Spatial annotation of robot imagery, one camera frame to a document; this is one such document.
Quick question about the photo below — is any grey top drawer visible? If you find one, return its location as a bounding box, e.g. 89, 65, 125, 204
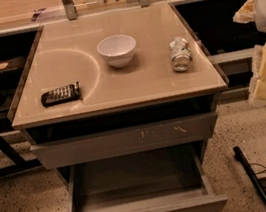
31, 112, 218, 169

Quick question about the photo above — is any grey drawer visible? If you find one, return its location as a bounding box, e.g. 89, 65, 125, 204
68, 145, 228, 212
31, 112, 218, 169

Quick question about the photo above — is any grey drawer cabinet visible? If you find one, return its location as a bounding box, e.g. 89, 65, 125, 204
0, 0, 243, 196

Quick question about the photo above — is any clear glass jar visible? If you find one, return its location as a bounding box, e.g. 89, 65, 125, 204
169, 37, 193, 72

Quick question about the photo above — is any black metal frame left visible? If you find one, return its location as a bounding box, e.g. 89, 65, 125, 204
0, 135, 42, 178

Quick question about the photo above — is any white ceramic bowl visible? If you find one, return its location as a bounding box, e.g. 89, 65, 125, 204
97, 34, 137, 68

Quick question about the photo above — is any dark box on shelf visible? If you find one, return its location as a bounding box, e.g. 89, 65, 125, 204
0, 56, 26, 77

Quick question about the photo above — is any black calculator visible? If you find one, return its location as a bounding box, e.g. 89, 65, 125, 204
41, 83, 81, 107

